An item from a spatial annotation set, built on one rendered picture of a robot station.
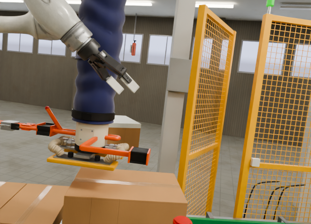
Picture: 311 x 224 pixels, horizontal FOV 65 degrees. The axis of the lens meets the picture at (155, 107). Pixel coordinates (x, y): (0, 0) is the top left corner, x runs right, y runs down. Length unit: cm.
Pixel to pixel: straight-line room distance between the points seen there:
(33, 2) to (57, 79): 1042
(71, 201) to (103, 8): 93
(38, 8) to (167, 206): 101
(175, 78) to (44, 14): 160
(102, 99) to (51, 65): 1022
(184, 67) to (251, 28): 708
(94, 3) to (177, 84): 122
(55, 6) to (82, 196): 85
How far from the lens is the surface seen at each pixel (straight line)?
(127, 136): 294
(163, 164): 242
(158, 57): 932
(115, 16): 129
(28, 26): 97
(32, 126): 149
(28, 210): 206
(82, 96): 127
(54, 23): 81
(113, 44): 126
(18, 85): 1254
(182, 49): 233
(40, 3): 82
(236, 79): 896
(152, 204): 129
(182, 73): 226
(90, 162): 128
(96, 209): 131
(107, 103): 126
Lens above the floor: 152
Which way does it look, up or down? 5 degrees down
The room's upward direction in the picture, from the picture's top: 6 degrees clockwise
